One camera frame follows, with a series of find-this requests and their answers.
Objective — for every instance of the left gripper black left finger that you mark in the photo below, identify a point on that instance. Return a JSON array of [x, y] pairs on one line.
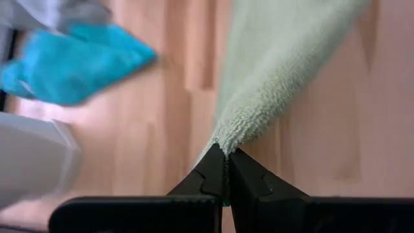
[[161, 213]]

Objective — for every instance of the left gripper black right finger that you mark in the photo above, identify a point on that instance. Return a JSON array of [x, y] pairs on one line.
[[291, 213]]

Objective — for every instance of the light green microfiber towel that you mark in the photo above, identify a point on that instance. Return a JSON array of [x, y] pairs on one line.
[[275, 64]]

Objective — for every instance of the turquoise microfiber towel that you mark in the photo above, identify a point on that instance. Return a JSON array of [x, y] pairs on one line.
[[74, 64]]

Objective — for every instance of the grey microfiber towel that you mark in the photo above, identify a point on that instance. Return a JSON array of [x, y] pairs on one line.
[[48, 13]]

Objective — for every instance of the white faceted plant pot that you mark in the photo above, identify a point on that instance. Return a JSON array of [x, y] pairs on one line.
[[32, 155]]

